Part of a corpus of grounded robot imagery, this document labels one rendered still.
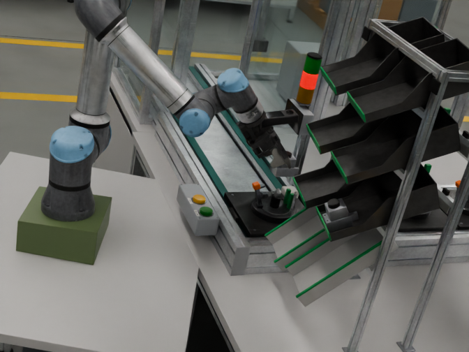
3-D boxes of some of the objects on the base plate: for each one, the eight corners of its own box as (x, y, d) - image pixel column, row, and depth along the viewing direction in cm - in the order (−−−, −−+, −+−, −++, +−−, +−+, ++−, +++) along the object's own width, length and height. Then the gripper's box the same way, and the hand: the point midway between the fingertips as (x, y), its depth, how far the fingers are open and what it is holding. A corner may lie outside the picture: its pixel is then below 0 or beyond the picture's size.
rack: (347, 358, 205) (442, 74, 168) (293, 274, 235) (363, 17, 198) (415, 351, 213) (519, 78, 176) (354, 271, 242) (433, 22, 205)
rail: (230, 276, 228) (237, 244, 223) (154, 135, 299) (158, 110, 294) (248, 274, 230) (255, 244, 225) (168, 135, 301) (172, 110, 296)
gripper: (230, 116, 227) (261, 165, 240) (244, 135, 218) (276, 186, 231) (255, 99, 227) (285, 150, 240) (271, 117, 218) (300, 169, 231)
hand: (287, 159), depth 235 cm, fingers closed on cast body, 4 cm apart
